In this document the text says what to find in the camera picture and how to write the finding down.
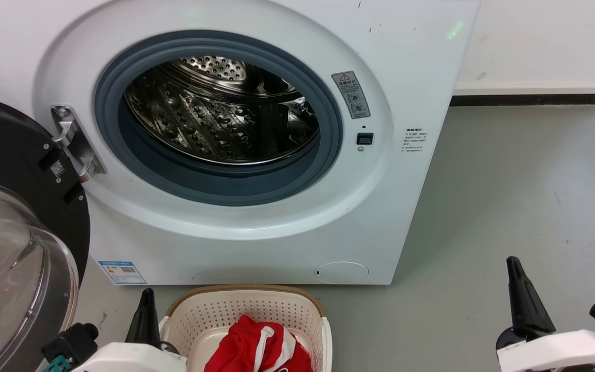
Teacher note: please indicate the grey warning sticker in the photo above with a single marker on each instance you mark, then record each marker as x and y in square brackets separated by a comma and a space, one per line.
[351, 95]

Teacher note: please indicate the silver metal door hinge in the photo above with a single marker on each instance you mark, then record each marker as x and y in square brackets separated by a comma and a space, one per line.
[76, 142]

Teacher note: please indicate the red and white garment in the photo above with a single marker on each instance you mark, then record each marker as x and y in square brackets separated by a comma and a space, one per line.
[235, 346]

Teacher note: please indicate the small QR code sticker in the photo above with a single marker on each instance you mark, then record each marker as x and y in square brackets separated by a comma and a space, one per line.
[58, 169]

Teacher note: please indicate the black and white baseboard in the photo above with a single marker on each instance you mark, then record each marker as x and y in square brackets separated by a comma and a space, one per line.
[530, 93]

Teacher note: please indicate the stainless steel washing machine drum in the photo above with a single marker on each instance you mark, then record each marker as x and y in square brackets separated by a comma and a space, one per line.
[199, 119]

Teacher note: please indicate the white front-load washing machine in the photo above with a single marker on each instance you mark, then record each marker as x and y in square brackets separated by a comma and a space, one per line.
[421, 206]

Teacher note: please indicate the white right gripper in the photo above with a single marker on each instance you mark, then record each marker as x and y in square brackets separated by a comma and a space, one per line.
[561, 354]

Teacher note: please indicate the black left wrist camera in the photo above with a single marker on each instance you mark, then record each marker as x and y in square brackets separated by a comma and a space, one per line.
[73, 341]

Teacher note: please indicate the cream perforated laundry basket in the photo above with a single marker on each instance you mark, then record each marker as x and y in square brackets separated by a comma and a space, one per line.
[215, 310]

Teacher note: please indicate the blue energy label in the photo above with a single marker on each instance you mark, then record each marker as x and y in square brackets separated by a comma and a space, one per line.
[122, 272]

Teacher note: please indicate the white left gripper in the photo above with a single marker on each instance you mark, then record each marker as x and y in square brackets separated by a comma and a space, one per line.
[132, 359]

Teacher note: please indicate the round white filter cover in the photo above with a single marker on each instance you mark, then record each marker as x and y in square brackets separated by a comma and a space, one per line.
[341, 272]

